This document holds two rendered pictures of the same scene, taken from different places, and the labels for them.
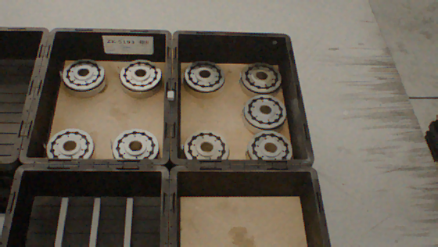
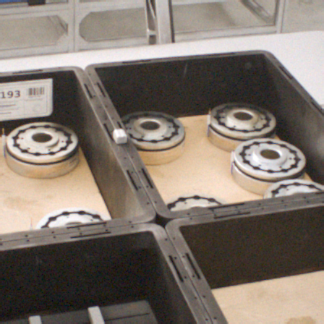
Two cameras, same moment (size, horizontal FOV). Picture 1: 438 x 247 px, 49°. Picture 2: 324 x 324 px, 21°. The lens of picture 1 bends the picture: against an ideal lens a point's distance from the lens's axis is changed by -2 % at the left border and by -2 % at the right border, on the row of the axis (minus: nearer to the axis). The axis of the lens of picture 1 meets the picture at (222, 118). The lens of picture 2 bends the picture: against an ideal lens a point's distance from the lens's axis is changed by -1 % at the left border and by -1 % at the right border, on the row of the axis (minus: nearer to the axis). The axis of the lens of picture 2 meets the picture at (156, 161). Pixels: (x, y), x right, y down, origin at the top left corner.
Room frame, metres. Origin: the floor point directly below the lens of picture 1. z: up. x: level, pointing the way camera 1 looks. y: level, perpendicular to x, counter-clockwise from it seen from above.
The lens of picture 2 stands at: (-0.27, 0.24, 1.52)
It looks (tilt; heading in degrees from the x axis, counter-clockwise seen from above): 32 degrees down; 350
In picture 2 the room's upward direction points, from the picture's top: 3 degrees clockwise
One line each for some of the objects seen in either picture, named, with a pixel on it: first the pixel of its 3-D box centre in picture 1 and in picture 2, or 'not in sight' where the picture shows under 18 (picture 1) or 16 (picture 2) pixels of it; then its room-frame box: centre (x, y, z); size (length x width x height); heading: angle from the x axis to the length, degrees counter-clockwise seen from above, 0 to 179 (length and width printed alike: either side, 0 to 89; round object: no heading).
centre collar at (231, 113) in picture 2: (261, 76); (242, 117); (0.87, -0.08, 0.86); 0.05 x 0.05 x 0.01
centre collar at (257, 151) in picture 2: (265, 109); (270, 155); (0.76, -0.10, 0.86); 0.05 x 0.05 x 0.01
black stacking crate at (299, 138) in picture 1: (234, 108); (220, 159); (0.75, -0.03, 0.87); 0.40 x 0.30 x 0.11; 9
